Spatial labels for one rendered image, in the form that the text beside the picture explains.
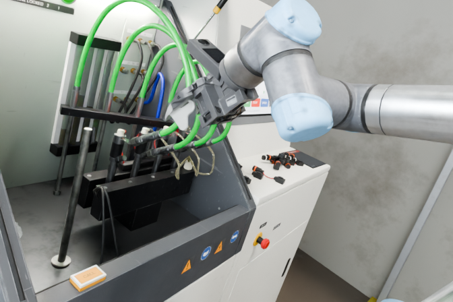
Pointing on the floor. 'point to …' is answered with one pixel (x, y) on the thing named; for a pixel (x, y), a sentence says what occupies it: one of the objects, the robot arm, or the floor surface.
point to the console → (270, 144)
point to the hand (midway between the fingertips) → (183, 110)
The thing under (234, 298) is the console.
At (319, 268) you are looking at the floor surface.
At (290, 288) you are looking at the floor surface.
